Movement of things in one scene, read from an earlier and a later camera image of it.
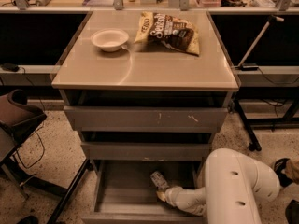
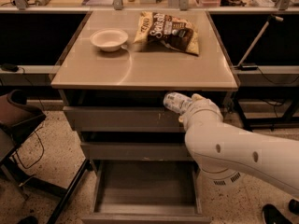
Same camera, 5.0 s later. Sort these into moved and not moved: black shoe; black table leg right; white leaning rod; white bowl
Moved: black shoe
Not moved: black table leg right; white bowl; white leaning rod
